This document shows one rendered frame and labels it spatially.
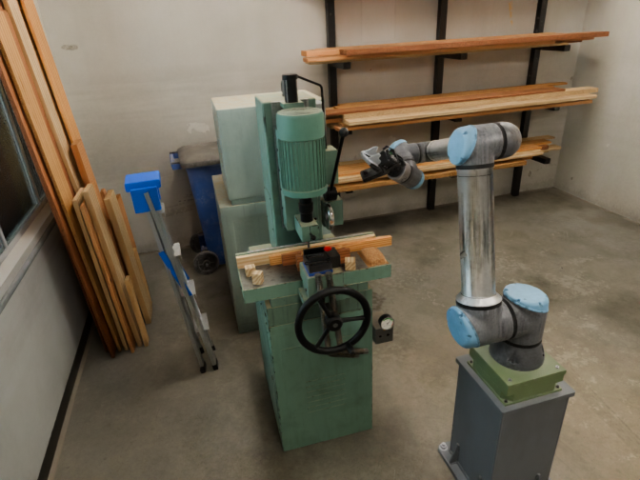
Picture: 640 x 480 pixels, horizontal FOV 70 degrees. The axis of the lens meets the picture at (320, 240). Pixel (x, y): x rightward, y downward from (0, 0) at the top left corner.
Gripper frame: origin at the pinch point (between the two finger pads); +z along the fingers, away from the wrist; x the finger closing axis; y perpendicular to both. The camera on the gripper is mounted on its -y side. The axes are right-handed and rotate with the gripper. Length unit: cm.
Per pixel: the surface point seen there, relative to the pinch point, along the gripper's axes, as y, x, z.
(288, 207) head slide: -38.1, 1.0, 3.5
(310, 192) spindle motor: -19.6, 8.4, 11.5
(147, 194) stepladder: -96, -33, 32
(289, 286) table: -45, 34, 6
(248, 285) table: -55, 31, 17
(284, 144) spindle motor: -15.0, -5.6, 25.1
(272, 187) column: -41.2, -10.3, 6.4
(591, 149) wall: 61, -114, -353
